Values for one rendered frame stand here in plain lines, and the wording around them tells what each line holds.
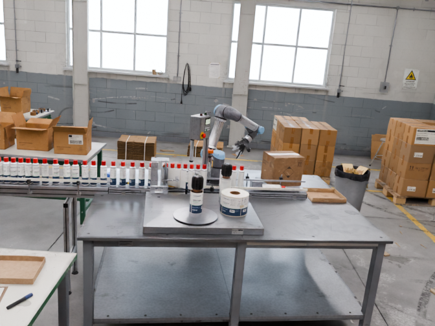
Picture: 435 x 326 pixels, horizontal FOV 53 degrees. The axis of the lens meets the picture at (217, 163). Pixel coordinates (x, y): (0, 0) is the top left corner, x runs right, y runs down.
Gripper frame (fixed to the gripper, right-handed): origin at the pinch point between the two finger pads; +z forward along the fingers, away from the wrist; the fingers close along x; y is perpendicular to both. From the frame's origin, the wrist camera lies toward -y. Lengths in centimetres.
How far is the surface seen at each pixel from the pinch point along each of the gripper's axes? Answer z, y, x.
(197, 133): 28, -18, 80
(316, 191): -18, -84, -12
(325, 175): -144, 38, -264
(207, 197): 60, -51, 55
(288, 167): -16, -59, 9
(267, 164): -6.5, -42.2, 11.0
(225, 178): 42, -60, 68
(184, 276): 115, -62, 16
